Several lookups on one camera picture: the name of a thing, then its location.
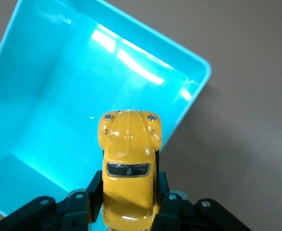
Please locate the brown table mat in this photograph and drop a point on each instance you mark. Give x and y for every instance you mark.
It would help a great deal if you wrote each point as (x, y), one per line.
(251, 120)

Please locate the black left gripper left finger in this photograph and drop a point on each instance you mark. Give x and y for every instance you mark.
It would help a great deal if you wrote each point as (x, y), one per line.
(71, 211)

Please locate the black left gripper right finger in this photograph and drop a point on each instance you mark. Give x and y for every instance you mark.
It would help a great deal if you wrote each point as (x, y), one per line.
(179, 214)

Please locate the yellow beetle toy car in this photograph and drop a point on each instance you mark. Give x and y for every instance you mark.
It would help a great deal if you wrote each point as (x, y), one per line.
(128, 149)

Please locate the teal plastic bin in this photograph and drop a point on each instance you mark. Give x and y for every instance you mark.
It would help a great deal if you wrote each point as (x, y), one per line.
(59, 96)

